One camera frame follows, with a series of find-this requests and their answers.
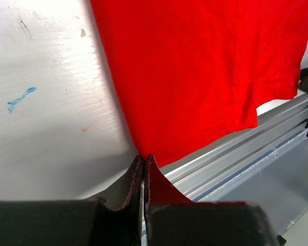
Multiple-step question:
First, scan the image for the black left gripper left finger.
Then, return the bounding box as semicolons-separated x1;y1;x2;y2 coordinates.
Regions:
0;156;144;245

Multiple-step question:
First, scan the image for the aluminium mounting rail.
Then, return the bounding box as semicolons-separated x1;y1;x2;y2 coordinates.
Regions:
162;91;308;235

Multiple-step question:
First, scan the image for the bright red t shirt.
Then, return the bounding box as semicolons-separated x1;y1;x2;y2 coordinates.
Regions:
90;1;308;167

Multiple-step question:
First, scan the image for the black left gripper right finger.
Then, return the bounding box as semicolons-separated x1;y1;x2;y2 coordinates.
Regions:
144;155;278;245

